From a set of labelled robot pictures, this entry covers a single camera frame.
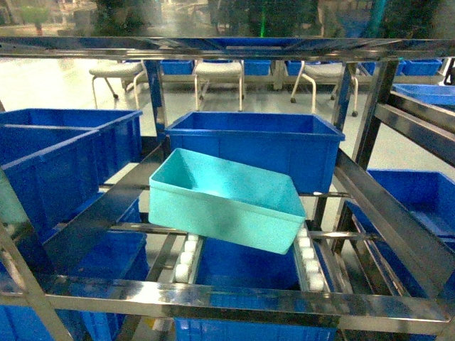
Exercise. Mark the grey chair left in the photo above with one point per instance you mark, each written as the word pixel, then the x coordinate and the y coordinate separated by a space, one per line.
pixel 125 70

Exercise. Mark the grey chair right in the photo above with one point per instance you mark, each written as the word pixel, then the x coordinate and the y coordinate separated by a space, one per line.
pixel 313 72

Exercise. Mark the white roller track right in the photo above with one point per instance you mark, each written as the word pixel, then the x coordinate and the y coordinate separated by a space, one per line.
pixel 308 267

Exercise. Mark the steel rack frame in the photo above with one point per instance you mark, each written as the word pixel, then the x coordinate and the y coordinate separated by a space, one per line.
pixel 428 260

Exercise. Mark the blue bin right shelf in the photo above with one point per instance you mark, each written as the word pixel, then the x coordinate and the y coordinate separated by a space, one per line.
pixel 429 197

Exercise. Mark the blue bin below left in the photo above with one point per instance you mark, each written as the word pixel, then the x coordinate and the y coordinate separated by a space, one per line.
pixel 117 255

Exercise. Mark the blue bin below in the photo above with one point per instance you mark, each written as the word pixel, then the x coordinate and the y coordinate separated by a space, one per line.
pixel 117 255
pixel 228 264

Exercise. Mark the blue bin shelf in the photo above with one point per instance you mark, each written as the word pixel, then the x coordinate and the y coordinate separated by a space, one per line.
pixel 429 197
pixel 303 146

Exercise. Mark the turquoise plastic bin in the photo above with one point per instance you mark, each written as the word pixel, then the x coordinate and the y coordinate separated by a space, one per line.
pixel 225 200

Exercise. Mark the blue bin centre shelf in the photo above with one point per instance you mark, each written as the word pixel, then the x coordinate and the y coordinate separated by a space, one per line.
pixel 303 146

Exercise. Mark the grey chair middle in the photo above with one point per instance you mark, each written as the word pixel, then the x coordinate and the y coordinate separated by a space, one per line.
pixel 209 71

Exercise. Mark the white roller track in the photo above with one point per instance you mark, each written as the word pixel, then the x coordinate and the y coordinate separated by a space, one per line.
pixel 308 267
pixel 186 268

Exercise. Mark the white roller track left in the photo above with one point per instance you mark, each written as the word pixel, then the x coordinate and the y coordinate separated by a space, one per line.
pixel 186 268

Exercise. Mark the blue bin below centre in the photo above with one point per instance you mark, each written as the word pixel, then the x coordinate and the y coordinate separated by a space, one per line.
pixel 228 264

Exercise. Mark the grey chair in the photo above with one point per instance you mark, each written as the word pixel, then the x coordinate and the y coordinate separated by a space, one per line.
pixel 313 72
pixel 209 71
pixel 125 70

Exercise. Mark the blue bin on left shelf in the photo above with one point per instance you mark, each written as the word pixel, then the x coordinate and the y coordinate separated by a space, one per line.
pixel 56 159

